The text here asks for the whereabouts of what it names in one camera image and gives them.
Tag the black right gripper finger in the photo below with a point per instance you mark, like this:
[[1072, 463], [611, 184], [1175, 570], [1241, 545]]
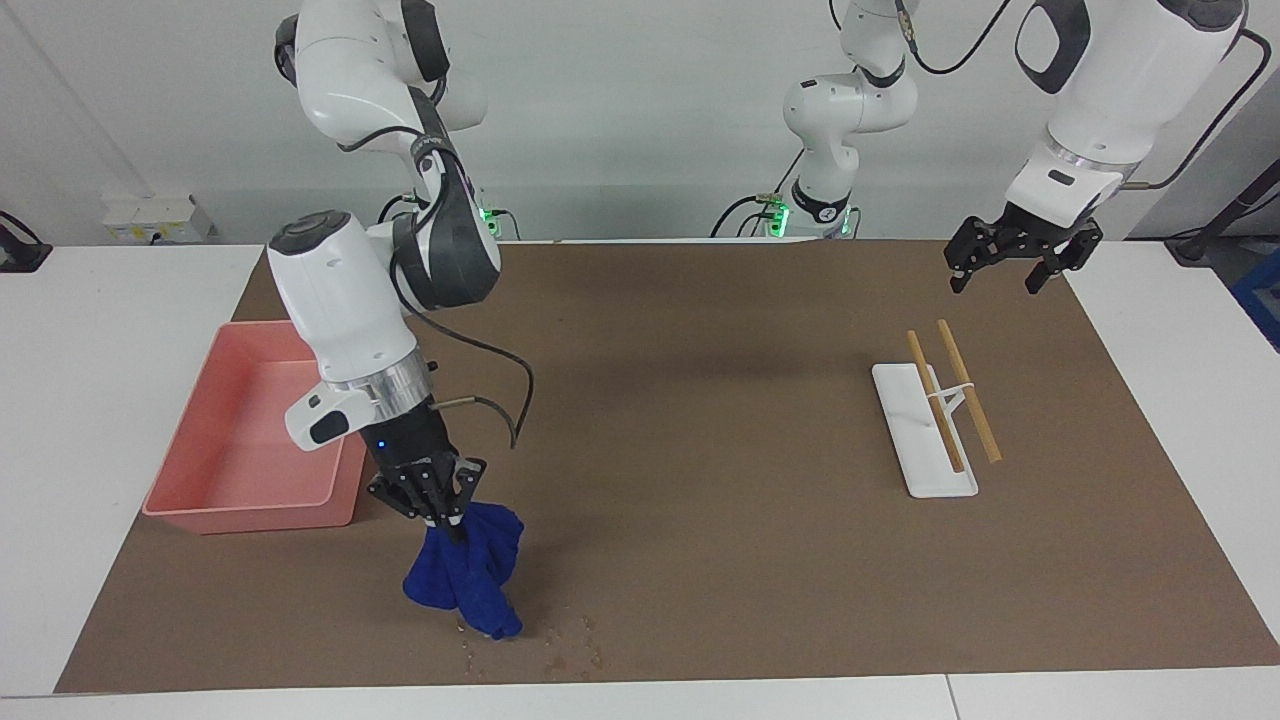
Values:
[[405, 495], [462, 485]]

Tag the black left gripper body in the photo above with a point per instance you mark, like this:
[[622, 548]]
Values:
[[1045, 235]]

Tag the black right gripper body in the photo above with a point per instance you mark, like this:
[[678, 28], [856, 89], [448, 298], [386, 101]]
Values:
[[410, 440]]

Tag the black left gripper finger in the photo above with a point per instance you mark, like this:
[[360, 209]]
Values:
[[978, 245], [1075, 255]]

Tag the blue towel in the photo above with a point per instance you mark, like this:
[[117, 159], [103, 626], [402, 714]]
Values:
[[470, 580]]

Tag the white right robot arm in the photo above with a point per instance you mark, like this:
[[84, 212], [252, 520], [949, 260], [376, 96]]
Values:
[[340, 300]]

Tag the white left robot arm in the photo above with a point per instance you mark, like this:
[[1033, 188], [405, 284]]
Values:
[[1120, 80]]

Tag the spilled water droplets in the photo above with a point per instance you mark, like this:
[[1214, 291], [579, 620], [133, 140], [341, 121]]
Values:
[[585, 645]]

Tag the white towel rack wooden rods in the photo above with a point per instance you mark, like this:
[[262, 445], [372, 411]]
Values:
[[925, 440]]

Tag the black stand pole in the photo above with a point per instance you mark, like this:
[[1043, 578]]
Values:
[[1195, 245]]

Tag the pink plastic bin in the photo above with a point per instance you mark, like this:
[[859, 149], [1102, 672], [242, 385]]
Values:
[[240, 450]]

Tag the blue crate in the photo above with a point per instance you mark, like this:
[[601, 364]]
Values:
[[1262, 300]]

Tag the brown table mat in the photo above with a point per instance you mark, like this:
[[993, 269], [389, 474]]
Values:
[[750, 550]]

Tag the black table clamp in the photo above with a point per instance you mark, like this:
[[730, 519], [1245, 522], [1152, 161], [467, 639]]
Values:
[[20, 255]]

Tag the white wall socket box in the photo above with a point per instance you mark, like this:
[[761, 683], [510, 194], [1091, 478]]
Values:
[[150, 220]]

